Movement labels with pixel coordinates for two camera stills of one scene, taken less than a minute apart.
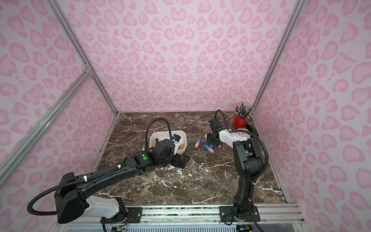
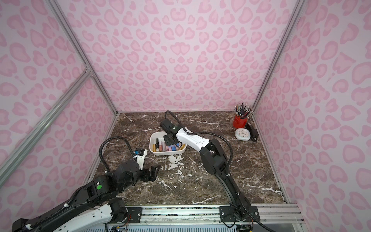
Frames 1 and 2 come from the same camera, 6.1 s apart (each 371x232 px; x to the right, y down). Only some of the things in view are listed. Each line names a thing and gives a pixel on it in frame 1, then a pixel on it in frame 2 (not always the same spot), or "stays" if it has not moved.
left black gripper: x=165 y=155 to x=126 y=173
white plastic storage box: x=162 y=135 stays
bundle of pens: x=243 y=110 stays
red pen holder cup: x=239 y=123 stays
